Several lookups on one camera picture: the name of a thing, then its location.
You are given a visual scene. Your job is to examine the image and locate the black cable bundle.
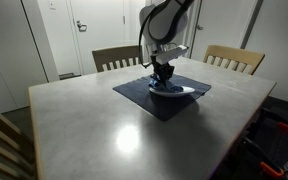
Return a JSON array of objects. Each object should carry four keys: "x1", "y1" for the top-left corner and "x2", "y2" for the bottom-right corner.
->
[{"x1": 138, "y1": 0, "x2": 172, "y2": 69}]

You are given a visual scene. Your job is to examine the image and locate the white round plate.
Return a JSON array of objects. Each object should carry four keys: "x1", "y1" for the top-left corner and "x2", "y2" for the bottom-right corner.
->
[{"x1": 149, "y1": 84, "x2": 196, "y2": 98}]

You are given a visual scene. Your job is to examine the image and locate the white door with lever handle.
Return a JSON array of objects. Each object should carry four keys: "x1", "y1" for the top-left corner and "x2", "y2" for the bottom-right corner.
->
[{"x1": 67, "y1": 0, "x2": 127, "y2": 76}]

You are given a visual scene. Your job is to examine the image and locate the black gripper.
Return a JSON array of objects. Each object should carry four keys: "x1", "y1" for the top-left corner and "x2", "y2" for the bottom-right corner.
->
[{"x1": 150, "y1": 54, "x2": 176, "y2": 88}]

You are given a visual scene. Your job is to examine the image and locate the black orange bar clamp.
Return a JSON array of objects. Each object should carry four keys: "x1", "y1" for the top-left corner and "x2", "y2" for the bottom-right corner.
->
[
  {"x1": 243, "y1": 137, "x2": 286, "y2": 178},
  {"x1": 263, "y1": 109, "x2": 288, "y2": 133}
]

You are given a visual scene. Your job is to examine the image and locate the brown wooden slat-back chair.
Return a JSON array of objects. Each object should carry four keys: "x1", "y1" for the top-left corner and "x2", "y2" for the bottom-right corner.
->
[{"x1": 91, "y1": 45, "x2": 142, "y2": 73}]

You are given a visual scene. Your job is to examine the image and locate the dark blue placemat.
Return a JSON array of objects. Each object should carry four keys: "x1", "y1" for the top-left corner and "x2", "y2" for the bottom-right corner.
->
[{"x1": 112, "y1": 73, "x2": 213, "y2": 122}]

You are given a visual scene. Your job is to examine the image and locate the light wooden slat-back chair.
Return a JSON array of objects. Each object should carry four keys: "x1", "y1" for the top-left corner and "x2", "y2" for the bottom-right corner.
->
[
  {"x1": 202, "y1": 44, "x2": 266, "y2": 76},
  {"x1": 0, "y1": 102, "x2": 38, "y2": 180}
]

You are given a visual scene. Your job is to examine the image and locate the white door with round handle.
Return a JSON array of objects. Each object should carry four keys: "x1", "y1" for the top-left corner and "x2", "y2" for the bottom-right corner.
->
[{"x1": 190, "y1": 0, "x2": 252, "y2": 63}]

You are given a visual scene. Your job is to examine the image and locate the blue towel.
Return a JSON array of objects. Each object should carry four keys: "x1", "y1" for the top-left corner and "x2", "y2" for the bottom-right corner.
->
[{"x1": 148, "y1": 73, "x2": 185, "y2": 94}]

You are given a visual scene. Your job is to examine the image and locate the silver lever door handle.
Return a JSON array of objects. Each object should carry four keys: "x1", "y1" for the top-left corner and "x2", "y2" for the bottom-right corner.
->
[{"x1": 76, "y1": 20, "x2": 88, "y2": 33}]

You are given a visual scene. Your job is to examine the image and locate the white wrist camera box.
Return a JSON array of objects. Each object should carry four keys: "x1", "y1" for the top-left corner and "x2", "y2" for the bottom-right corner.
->
[{"x1": 151, "y1": 44, "x2": 189, "y2": 64}]

